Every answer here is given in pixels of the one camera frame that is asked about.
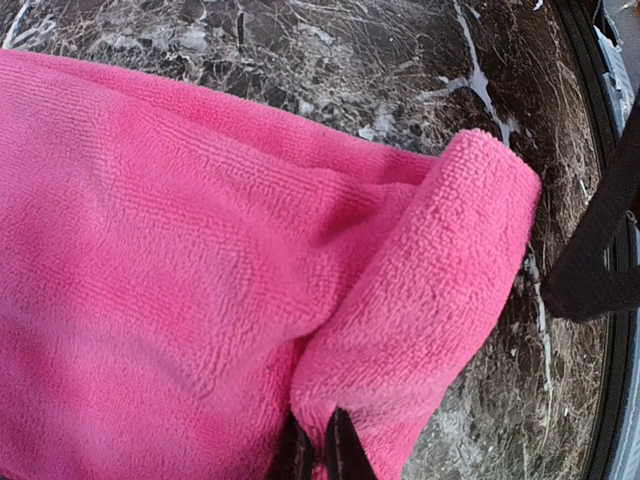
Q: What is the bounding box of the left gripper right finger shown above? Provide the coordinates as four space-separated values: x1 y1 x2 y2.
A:
326 408 377 480

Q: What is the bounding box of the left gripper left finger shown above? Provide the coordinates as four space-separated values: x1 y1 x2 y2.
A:
267 419 315 480

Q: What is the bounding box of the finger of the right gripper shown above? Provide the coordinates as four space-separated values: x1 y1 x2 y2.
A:
541 112 639 322

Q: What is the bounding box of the pink towel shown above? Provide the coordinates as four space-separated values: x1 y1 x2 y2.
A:
1 50 541 479

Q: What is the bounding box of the white slotted cable duct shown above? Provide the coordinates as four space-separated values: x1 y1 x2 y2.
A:
593 26 635 137

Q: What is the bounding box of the black front rail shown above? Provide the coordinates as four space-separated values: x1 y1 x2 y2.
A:
542 1 639 479

